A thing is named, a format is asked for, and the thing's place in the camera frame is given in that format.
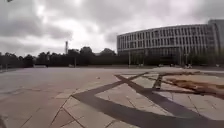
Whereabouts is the row of dark trees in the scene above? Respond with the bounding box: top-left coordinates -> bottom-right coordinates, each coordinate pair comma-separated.
0,46 -> 134,69

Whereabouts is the curved pale multi-storey building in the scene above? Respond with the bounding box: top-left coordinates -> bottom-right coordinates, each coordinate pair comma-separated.
116,18 -> 224,66

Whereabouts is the grey paved plaza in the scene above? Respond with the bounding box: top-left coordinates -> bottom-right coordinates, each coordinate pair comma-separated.
0,67 -> 224,128

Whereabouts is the tall pale tower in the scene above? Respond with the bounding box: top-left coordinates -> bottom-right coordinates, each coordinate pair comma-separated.
64,40 -> 69,55

